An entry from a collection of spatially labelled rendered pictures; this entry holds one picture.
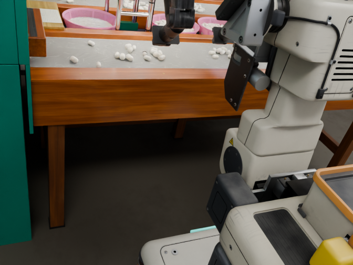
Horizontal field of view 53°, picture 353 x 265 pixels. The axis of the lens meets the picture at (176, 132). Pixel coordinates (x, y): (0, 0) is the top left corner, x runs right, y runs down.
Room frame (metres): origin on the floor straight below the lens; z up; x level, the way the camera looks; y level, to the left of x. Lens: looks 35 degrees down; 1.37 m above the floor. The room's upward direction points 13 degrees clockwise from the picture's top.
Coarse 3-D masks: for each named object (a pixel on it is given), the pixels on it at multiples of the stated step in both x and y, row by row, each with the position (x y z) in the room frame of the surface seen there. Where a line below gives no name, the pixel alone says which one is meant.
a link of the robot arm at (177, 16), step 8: (176, 0) 1.12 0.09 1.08; (184, 0) 1.13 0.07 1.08; (192, 0) 1.14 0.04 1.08; (176, 8) 1.11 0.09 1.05; (184, 8) 1.12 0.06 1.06; (192, 8) 1.13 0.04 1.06; (176, 16) 1.11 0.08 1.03; (184, 16) 1.12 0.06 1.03; (192, 16) 1.13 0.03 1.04; (176, 24) 1.10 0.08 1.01; (184, 24) 1.12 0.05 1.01; (192, 24) 1.13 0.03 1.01
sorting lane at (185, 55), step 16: (48, 48) 1.28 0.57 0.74; (64, 48) 1.31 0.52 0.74; (80, 48) 1.35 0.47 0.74; (96, 48) 1.38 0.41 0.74; (112, 48) 1.42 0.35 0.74; (144, 48) 1.50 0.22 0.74; (160, 48) 1.54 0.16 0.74; (176, 48) 1.59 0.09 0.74; (192, 48) 1.63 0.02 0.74; (208, 48) 1.68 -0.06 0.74; (32, 64) 1.12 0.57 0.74; (48, 64) 1.15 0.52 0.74; (64, 64) 1.18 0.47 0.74; (80, 64) 1.21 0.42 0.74; (112, 64) 1.27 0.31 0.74; (128, 64) 1.30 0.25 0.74; (144, 64) 1.34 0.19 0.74; (160, 64) 1.37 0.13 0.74; (176, 64) 1.41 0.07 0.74; (192, 64) 1.45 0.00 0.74; (208, 64) 1.49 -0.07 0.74; (224, 64) 1.53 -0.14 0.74
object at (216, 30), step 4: (212, 28) 1.50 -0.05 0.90; (216, 28) 1.50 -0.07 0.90; (220, 28) 1.51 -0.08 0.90; (216, 32) 1.49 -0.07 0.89; (220, 32) 1.48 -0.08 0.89; (216, 36) 1.48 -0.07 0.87; (220, 36) 1.48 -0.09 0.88; (224, 36) 1.46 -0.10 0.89; (216, 40) 1.47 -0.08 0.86; (220, 40) 1.48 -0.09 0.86; (224, 40) 1.48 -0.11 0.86; (228, 40) 1.50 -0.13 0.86; (232, 40) 1.51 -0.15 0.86
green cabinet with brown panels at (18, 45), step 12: (0, 0) 0.91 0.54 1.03; (12, 0) 0.92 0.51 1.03; (24, 0) 0.94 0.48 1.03; (0, 12) 0.91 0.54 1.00; (12, 12) 0.92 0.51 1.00; (24, 12) 0.93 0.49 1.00; (0, 24) 0.91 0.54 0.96; (12, 24) 0.92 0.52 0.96; (24, 24) 0.93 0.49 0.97; (0, 36) 0.90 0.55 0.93; (12, 36) 0.92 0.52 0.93; (24, 36) 0.93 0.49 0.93; (0, 48) 0.90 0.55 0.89; (12, 48) 0.92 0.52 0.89; (24, 48) 0.93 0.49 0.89; (0, 60) 0.90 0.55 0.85; (12, 60) 0.92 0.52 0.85; (24, 60) 0.93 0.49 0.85
